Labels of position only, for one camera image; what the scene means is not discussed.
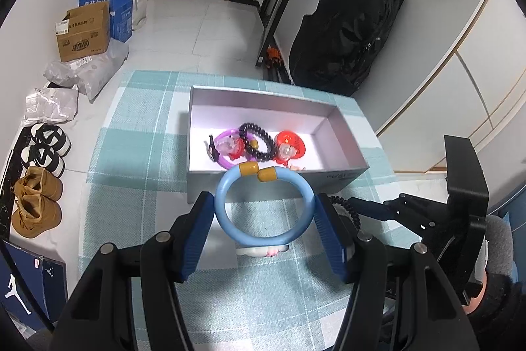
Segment blue bangle with yellow caps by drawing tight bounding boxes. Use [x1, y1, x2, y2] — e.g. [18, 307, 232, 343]
[214, 161, 317, 258]

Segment plain black bead bracelet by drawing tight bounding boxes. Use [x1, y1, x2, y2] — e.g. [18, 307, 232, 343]
[239, 122, 278, 162]

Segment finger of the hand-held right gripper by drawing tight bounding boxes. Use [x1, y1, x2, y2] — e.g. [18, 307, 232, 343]
[351, 198, 430, 240]
[382, 192, 450, 217]

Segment purple bangle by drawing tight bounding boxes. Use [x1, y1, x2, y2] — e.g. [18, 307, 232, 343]
[206, 129, 253, 171]

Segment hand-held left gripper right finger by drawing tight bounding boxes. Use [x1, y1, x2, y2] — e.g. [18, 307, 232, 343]
[314, 192, 481, 351]

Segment small orange item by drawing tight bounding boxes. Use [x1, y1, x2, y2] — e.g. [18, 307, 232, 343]
[265, 47, 285, 69]

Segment grey cardboard box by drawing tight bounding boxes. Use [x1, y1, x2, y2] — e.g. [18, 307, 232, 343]
[186, 85, 369, 205]

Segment teal plaid tablecloth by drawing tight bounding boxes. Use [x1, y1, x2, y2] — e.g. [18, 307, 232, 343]
[80, 70, 412, 351]

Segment white wardrobe with gold trim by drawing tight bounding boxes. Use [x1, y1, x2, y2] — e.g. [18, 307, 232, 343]
[370, 0, 526, 175]

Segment black and white sneaker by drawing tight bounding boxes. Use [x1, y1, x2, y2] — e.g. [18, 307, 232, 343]
[20, 145, 66, 179]
[31, 123, 72, 155]

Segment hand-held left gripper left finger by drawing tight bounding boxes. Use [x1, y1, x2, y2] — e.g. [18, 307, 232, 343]
[49, 190, 215, 351]

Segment blue cardboard box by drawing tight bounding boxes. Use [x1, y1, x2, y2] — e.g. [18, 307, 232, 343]
[79, 0, 134, 43]

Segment grey plastic bag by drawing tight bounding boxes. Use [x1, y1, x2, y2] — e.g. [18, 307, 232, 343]
[44, 42, 129, 101]

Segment dark blue shoe box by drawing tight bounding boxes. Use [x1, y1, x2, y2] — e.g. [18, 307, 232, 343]
[0, 238, 68, 335]

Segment person's right forearm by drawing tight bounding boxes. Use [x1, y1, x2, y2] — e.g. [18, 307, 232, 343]
[468, 211, 526, 351]

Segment black backpack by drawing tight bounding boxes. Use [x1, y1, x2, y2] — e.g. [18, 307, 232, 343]
[289, 0, 405, 97]

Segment tan leather boot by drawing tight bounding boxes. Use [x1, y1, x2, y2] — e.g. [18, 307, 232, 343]
[12, 192, 62, 238]
[14, 166, 63, 209]

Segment clear plastic bag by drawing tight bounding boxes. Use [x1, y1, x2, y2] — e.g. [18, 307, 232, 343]
[22, 87, 79, 125]

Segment brown cardboard box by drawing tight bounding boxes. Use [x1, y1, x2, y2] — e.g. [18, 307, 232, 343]
[55, 1, 111, 63]

